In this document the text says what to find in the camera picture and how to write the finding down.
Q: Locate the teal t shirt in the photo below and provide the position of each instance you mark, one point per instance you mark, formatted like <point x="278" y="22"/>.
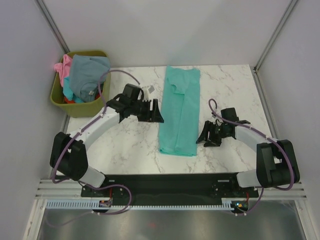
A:
<point x="180" y="109"/>

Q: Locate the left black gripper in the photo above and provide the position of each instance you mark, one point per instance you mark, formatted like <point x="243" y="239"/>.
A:
<point x="154" y="116"/>

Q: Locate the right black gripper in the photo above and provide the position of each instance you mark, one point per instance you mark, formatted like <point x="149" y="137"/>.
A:
<point x="213" y="142"/>

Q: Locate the orange red garment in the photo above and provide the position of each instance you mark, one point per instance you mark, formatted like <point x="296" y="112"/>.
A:
<point x="68" y="101"/>

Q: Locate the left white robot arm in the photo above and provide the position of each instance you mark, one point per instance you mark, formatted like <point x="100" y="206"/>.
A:
<point x="69" y="150"/>

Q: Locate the pink t shirt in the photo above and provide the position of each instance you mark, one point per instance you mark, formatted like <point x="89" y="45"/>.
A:
<point x="63" y="68"/>

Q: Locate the aluminium frame rail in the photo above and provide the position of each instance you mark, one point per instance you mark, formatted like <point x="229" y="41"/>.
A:
<point x="72" y="190"/>

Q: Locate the grey blue t shirt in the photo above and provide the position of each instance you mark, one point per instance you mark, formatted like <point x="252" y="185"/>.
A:
<point x="85" y="75"/>

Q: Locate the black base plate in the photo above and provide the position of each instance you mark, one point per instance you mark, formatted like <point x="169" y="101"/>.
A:
<point x="172" y="190"/>

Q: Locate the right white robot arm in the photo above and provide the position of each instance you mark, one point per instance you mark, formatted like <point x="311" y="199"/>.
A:
<point x="276" y="163"/>

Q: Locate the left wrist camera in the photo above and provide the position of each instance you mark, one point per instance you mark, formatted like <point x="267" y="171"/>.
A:
<point x="147" y="90"/>

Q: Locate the light blue cable duct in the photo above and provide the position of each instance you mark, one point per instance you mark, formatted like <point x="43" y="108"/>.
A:
<point x="72" y="204"/>

